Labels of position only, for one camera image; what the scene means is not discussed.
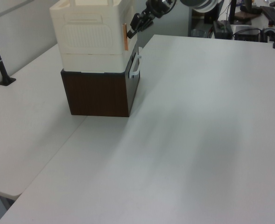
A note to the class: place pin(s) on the dark brown wooden box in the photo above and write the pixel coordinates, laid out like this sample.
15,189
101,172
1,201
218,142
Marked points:
97,93

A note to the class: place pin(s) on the black electronics box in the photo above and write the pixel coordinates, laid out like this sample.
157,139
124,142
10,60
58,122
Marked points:
250,35

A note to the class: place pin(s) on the cream cabinet door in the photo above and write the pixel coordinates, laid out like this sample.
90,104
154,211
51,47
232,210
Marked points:
125,16

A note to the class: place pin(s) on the clear glass cup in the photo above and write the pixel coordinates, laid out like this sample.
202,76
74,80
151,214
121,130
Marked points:
199,33

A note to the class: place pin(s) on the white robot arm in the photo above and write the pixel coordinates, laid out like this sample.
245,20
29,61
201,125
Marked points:
205,5

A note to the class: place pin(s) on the brown stand base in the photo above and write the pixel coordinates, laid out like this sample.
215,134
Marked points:
247,12

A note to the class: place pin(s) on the cream plastic cabinet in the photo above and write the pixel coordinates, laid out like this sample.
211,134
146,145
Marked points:
88,35

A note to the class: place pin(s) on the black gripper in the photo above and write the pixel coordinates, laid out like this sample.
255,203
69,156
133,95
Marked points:
159,9

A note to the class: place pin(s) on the black and green device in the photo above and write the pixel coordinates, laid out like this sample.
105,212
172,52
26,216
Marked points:
222,29

